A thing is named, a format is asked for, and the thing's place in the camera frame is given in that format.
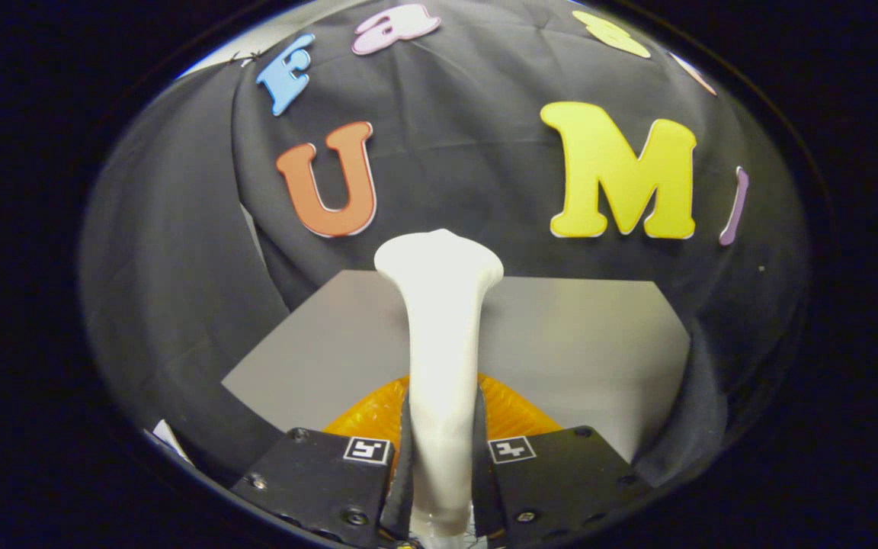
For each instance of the white garment steamer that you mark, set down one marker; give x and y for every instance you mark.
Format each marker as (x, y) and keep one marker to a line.
(439, 328)

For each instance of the grey cabinet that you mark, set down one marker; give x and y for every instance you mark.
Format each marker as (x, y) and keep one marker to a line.
(576, 343)

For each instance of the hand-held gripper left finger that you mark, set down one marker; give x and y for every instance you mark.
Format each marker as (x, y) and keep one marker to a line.
(317, 480)

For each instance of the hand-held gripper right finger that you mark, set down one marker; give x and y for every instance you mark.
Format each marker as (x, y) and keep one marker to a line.
(561, 476)

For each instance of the black backdrop cloth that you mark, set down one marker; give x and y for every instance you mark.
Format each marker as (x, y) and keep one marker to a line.
(454, 152)

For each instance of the white sheet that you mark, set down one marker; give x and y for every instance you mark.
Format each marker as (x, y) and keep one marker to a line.
(168, 440)

